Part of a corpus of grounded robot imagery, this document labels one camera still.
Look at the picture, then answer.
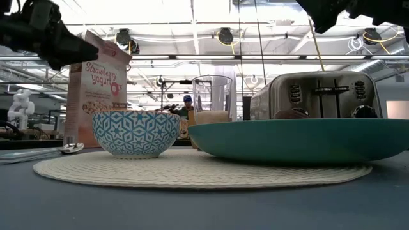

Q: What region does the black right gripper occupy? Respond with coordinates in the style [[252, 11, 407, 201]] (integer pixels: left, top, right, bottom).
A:
[[295, 0, 409, 35]]

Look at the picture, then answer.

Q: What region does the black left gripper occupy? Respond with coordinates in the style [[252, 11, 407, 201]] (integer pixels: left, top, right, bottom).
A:
[[14, 0, 99, 71]]

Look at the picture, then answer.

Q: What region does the pink strawberry yogurt cereal box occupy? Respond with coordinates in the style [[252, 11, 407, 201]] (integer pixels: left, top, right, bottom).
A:
[[63, 30, 132, 149]]

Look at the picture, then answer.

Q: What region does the silver spoon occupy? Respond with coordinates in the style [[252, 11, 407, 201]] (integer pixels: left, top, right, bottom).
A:
[[60, 142, 86, 155]]

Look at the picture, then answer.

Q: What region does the light blue napkin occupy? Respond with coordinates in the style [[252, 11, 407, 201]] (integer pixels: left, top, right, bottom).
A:
[[0, 147, 63, 165]]

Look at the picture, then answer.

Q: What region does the teal plate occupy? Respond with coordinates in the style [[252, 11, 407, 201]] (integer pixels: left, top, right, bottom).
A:
[[187, 118, 409, 164]]

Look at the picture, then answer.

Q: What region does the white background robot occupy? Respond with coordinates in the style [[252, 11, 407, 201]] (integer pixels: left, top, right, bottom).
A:
[[6, 88, 35, 130]]

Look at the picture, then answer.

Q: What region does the silver four-slot toaster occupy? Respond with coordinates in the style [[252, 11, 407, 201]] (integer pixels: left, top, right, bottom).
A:
[[249, 70, 383, 121]]

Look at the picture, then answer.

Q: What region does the black tripod stand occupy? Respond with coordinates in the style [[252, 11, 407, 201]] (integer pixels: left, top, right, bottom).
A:
[[155, 75, 193, 112]]

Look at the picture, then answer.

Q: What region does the blue white patterned bowl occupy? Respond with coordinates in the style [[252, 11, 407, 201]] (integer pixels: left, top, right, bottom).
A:
[[92, 110, 181, 160]]

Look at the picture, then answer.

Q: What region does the person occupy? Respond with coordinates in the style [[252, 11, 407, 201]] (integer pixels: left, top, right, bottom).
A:
[[169, 95, 194, 119]]

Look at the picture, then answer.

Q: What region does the pale pink background panel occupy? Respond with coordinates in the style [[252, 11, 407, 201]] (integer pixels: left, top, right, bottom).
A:
[[385, 100, 409, 119]]

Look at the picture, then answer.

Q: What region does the clear drinking glass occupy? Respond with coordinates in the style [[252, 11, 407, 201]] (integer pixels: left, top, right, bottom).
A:
[[191, 75, 233, 125]]

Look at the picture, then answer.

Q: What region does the round cream woven placemat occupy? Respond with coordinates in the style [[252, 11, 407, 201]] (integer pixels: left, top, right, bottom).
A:
[[33, 148, 373, 189]]

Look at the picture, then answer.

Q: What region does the yellow hanging cable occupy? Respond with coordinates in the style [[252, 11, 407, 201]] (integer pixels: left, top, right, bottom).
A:
[[308, 19, 326, 72]]

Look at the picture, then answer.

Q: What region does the black ceiling cable reel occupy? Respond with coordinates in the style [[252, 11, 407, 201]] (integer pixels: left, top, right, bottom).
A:
[[217, 27, 236, 45], [363, 27, 382, 45], [115, 27, 141, 55]]

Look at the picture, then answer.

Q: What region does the black toaster cord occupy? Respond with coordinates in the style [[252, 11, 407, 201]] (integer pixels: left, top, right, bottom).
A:
[[254, 0, 268, 86]]

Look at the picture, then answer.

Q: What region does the thin black hanging cable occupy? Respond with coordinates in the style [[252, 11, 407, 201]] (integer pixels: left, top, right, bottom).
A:
[[237, 0, 244, 96]]

